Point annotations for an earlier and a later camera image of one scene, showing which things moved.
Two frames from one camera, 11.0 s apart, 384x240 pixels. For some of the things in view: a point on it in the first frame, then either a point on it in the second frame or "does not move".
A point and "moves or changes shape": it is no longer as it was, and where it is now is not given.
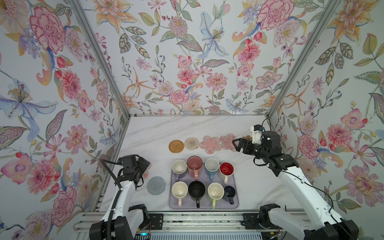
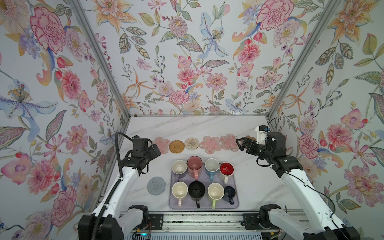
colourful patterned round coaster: [191, 143] does not move
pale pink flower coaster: [146, 173] moves or changes shape
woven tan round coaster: [176, 146] does not move
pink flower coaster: [210, 144] does not move
